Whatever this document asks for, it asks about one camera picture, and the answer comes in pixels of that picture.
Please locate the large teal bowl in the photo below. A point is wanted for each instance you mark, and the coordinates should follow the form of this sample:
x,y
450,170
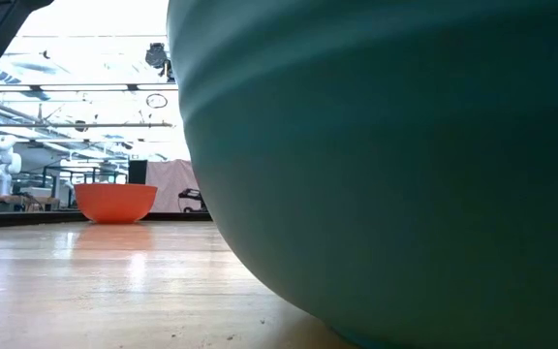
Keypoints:
x,y
381,169

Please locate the large orange bowl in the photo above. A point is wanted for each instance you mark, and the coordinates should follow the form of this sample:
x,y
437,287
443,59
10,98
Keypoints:
x,y
114,203

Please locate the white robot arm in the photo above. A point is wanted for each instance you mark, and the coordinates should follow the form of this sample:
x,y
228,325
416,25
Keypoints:
x,y
0,165

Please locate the black wheeled cart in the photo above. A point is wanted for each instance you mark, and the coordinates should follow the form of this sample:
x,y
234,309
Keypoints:
x,y
189,194

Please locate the pink fabric screen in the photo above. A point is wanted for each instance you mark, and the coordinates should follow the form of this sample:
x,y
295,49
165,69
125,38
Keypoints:
x,y
167,184

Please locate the black speaker box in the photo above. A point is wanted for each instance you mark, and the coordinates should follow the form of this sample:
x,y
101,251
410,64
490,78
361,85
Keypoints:
x,y
137,172

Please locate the black suspended device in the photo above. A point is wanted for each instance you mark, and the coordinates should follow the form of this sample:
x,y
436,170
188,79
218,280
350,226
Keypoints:
x,y
157,55

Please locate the wooden workbench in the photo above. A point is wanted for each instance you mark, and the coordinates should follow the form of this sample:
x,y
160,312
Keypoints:
x,y
27,199

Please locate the grey ceiling rail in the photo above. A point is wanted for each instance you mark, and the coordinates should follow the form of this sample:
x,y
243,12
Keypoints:
x,y
66,125

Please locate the black metal table frame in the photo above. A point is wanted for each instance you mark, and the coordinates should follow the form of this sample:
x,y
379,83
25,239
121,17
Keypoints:
x,y
27,220

